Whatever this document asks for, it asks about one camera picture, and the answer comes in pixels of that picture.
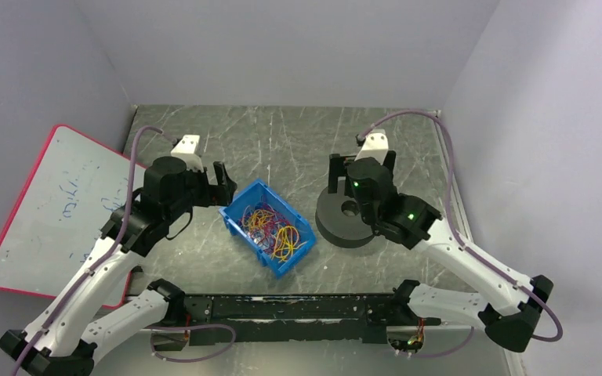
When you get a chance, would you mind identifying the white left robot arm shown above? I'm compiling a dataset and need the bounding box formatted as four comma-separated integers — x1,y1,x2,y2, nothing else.
0,156,237,375

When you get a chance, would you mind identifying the pink framed whiteboard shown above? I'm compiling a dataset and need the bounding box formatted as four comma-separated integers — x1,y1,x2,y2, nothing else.
0,125,129,298

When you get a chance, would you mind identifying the bundle of coloured wires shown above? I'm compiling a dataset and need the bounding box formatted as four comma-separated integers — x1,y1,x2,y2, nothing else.
241,203,307,262

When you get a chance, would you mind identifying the black cable spool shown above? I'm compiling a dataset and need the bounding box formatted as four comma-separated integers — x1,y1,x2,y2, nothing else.
315,179,375,248

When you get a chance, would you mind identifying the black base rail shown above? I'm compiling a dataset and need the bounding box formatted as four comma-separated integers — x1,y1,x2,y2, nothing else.
132,293,442,348

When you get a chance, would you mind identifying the blue plastic bin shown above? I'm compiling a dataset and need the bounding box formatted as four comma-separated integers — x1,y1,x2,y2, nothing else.
219,179,317,279

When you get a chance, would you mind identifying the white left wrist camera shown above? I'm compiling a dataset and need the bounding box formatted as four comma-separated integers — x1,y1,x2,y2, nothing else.
170,135,204,172

